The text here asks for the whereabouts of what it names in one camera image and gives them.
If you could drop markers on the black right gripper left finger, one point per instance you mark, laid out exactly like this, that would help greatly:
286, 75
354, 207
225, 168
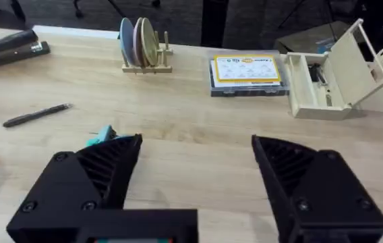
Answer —
87, 182

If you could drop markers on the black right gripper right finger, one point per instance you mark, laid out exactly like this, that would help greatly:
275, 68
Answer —
316, 192

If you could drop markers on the teal zip bag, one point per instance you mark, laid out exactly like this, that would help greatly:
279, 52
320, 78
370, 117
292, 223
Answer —
102, 135

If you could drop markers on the black pen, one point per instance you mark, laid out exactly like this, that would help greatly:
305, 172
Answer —
36, 115

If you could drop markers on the open cream plastic box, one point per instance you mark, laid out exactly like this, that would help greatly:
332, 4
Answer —
329, 84

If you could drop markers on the small wooden peg rack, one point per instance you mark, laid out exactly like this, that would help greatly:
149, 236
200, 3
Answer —
151, 64

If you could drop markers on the clear box with yellow card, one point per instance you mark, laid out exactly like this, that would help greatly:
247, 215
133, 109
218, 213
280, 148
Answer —
247, 74

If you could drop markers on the blue plate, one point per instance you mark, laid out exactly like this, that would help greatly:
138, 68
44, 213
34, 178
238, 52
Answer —
127, 42

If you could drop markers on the pink plate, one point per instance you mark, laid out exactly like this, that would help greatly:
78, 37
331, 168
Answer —
138, 42

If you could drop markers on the black stapler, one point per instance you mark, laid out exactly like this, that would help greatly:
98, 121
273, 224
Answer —
7, 50

